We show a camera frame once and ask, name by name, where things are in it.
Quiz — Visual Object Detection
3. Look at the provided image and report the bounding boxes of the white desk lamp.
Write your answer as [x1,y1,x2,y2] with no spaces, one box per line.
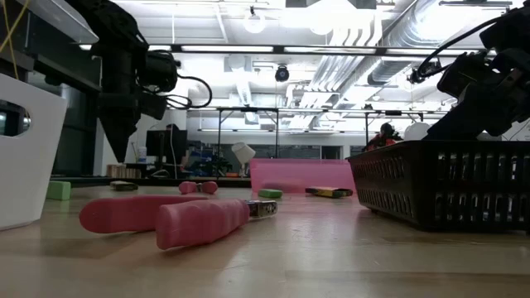
[230,142,257,177]

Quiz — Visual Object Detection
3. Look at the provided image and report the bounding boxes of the black computer monitor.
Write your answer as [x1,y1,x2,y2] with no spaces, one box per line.
[145,123,188,165]

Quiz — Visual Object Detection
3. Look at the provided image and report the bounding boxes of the person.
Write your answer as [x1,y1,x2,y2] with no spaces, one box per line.
[364,122,403,152]

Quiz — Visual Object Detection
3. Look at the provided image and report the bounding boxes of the pink handled pliers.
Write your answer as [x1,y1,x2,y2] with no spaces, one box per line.
[178,180,219,195]
[78,195,279,252]

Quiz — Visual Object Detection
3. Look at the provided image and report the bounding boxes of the black aluminium table frame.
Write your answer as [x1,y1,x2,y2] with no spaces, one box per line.
[51,176,252,187]

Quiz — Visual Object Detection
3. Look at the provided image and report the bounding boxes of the silver ventilation duct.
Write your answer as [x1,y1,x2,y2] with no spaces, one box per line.
[368,0,498,86]

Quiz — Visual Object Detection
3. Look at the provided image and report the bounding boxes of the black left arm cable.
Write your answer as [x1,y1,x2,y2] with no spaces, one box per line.
[163,74,214,111]

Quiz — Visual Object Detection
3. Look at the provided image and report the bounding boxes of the round ceiling ring lamp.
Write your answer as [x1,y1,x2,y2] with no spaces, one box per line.
[243,6,267,35]

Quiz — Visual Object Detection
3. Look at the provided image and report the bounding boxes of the wooden block stack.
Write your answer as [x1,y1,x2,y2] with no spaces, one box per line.
[106,164,142,180]

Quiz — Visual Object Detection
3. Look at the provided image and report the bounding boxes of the black mesh basket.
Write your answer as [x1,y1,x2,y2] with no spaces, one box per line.
[346,139,530,233]

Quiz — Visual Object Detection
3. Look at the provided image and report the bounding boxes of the white plastic tray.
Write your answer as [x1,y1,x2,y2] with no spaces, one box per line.
[0,73,70,231]

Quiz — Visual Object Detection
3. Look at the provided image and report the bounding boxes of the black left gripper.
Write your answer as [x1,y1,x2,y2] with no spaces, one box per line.
[98,91,144,164]

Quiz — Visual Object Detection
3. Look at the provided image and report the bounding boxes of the pink translucent bin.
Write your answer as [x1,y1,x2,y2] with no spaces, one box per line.
[249,158,357,195]

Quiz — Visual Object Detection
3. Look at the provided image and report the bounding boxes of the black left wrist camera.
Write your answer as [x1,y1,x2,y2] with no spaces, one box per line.
[138,93,169,121]

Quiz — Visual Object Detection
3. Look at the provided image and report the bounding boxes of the long ceiling strip light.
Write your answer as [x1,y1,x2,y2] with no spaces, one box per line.
[78,42,498,57]

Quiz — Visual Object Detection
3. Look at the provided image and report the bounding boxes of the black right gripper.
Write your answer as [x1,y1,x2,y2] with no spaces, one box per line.
[420,76,530,142]

